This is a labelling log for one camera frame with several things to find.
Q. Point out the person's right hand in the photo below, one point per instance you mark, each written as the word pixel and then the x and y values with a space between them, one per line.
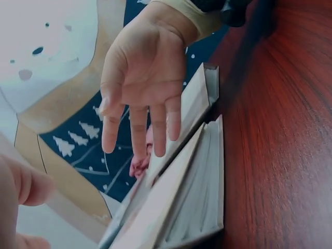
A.
pixel 145 64

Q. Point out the person's left hand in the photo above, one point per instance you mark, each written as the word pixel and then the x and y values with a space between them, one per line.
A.
pixel 13 186

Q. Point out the person's right forearm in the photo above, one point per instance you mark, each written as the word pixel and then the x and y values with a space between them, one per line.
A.
pixel 205 23

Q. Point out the black wrist band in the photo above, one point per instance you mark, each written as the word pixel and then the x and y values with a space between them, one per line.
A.
pixel 228 11

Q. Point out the open white book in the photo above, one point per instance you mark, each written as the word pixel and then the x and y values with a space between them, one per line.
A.
pixel 186 186

